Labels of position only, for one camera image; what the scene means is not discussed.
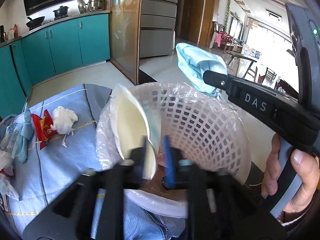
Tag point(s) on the steel pot lid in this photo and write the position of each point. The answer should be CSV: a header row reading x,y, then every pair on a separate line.
x,y
81,5

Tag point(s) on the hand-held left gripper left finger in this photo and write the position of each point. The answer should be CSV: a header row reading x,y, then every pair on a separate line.
x,y
138,160

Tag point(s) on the light blue fluffy cloth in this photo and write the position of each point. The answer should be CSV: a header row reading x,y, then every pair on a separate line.
x,y
25,135

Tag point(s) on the flat screen television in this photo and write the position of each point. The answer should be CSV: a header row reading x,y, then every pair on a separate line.
x,y
236,28

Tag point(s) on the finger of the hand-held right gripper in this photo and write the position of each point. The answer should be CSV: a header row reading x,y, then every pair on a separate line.
x,y
250,97

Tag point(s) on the green hanging vine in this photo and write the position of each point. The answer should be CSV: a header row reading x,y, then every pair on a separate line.
x,y
228,12

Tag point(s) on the clear plastic bag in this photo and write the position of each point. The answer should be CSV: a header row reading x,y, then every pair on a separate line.
x,y
8,132

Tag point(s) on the wooden dining table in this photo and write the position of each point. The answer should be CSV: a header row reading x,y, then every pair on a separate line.
x,y
241,56

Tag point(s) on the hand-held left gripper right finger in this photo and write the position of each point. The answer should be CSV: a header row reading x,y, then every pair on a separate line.
x,y
168,162

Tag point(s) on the blue striped cloth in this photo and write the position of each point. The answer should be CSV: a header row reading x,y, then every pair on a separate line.
x,y
62,170

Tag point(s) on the crumpled white tissue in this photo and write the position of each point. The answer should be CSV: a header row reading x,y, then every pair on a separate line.
x,y
63,118

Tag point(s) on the black cooking pot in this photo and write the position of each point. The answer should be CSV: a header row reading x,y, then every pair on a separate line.
x,y
60,12

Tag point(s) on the white plastic bottle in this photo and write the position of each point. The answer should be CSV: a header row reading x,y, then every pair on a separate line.
x,y
11,34

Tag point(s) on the white mesh plastic basket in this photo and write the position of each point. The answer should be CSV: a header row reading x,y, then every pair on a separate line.
x,y
200,125

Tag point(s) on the grey refrigerator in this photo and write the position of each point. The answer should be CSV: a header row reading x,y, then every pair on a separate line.
x,y
157,30

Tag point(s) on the teal kitchen cabinets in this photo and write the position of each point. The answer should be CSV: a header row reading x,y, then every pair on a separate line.
x,y
65,45

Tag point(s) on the blue face mask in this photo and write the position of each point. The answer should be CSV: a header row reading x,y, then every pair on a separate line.
x,y
192,62

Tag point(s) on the steel stock pot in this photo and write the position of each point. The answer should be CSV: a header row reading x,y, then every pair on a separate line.
x,y
95,3

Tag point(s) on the crumpled clear plastic wrapper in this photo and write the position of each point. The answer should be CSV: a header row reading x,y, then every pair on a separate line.
x,y
8,187

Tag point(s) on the person's right hand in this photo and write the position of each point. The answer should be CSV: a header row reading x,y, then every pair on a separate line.
x,y
308,177

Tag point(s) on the pink cloth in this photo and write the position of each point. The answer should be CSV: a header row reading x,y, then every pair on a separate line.
x,y
217,38

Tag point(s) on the brown wooden door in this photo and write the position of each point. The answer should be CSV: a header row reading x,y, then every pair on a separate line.
x,y
191,17

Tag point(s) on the black wok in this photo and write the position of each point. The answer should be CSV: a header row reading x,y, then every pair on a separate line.
x,y
35,22

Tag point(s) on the wall air conditioner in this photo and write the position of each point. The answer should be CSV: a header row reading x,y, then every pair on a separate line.
x,y
273,15

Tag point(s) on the brown bottle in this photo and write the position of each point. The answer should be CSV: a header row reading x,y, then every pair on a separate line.
x,y
15,30

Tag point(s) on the red snack wrapper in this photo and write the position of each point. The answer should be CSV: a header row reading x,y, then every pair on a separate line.
x,y
41,130

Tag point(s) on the black countertop appliance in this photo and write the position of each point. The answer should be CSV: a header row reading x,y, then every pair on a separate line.
x,y
2,33

